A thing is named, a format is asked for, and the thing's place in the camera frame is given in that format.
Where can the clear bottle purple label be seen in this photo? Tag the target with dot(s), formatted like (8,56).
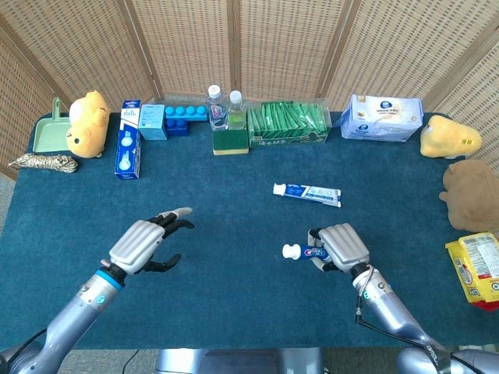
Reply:
(217,113)

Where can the yellow snack bag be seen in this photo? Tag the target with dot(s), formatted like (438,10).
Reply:
(475,269)

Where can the brown plush toy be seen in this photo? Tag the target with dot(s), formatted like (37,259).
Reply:
(473,195)

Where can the green tea sachet box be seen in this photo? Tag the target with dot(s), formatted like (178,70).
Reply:
(288,124)

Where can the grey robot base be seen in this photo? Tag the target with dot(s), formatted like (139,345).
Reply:
(238,362)

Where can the long light blue building block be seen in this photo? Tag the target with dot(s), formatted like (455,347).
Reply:
(187,113)

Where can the wicker folding screen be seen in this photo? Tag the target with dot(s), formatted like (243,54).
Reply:
(273,39)

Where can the white blue tissue pack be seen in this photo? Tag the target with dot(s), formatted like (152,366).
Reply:
(380,118)

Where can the blue toothbrush box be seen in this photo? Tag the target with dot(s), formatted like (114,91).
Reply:
(128,148)

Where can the blue white slim toothpaste tube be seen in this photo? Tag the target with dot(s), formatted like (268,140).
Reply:
(308,194)

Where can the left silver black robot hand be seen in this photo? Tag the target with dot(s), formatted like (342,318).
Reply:
(134,245)

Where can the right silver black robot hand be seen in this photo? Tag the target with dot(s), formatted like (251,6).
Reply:
(345,245)

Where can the blue Crest logo toothpaste tube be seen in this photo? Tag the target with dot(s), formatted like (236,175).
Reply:
(308,252)

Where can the light blue paper carton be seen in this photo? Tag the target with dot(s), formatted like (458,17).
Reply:
(153,122)

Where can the clear bottle green label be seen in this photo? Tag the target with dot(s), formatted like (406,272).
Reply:
(237,115)

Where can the blue table cloth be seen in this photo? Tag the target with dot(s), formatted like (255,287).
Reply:
(234,304)

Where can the yellow plush toy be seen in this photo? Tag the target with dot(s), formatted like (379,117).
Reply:
(448,138)
(87,128)

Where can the dark blue building block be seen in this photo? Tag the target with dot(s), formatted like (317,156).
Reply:
(177,128)

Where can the light green plastic dustpan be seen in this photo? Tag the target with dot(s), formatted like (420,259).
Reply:
(50,136)

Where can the green yellow sponge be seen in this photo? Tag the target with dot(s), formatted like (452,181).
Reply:
(231,141)

